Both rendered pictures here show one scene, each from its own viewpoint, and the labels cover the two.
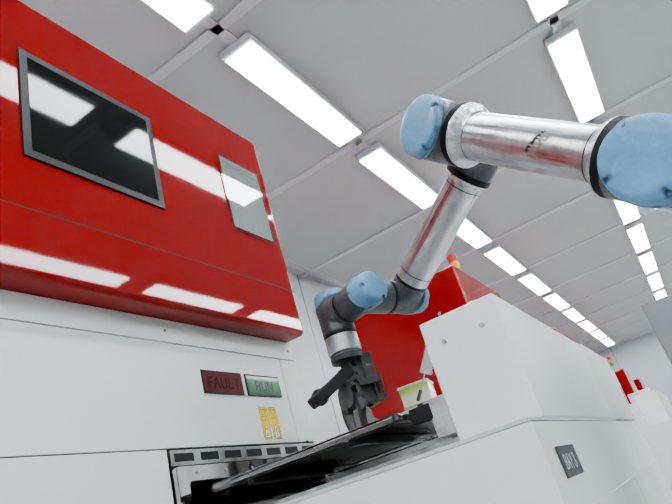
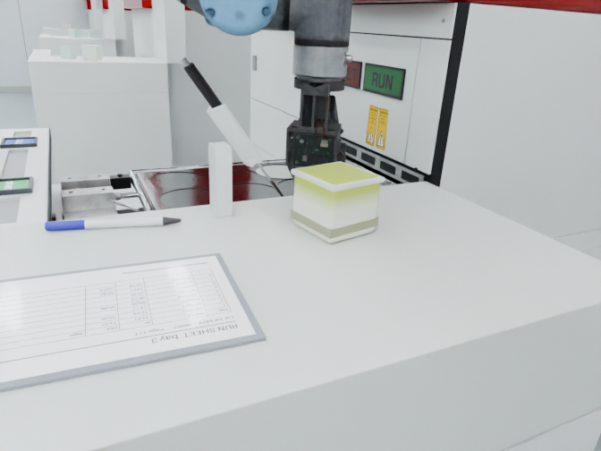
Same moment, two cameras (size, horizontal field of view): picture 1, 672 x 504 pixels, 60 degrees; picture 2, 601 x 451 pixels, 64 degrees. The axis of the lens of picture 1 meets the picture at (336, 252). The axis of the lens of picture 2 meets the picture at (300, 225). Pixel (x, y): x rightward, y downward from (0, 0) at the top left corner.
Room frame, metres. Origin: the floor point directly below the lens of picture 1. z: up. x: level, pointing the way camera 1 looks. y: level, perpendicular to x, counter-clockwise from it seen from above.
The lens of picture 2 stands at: (1.69, -0.52, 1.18)
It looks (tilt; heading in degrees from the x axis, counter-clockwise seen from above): 23 degrees down; 128
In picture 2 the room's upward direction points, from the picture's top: 3 degrees clockwise
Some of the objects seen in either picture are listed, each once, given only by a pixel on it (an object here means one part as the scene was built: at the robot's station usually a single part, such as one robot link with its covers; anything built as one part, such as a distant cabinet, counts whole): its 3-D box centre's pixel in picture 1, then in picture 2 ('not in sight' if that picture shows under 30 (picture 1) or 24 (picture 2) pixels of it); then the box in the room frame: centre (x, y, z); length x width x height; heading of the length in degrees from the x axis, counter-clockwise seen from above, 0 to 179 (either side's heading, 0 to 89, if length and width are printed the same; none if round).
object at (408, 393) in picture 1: (419, 398); (334, 200); (1.40, -0.09, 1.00); 0.07 x 0.07 x 0.07; 76
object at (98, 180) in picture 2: (459, 399); (85, 183); (0.87, -0.11, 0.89); 0.08 x 0.03 x 0.03; 65
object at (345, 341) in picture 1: (343, 347); (322, 63); (1.27, 0.05, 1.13); 0.08 x 0.08 x 0.05
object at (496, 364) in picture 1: (537, 381); (22, 206); (0.90, -0.23, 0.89); 0.55 x 0.09 x 0.14; 155
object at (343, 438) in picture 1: (299, 455); (219, 166); (0.95, 0.15, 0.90); 0.37 x 0.01 x 0.01; 65
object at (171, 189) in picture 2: (355, 450); (249, 192); (1.11, 0.07, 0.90); 0.34 x 0.34 x 0.01; 65
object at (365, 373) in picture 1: (356, 381); (316, 123); (1.27, 0.04, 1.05); 0.09 x 0.08 x 0.12; 120
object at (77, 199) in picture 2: not in sight; (88, 198); (0.94, -0.14, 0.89); 0.08 x 0.03 x 0.03; 65
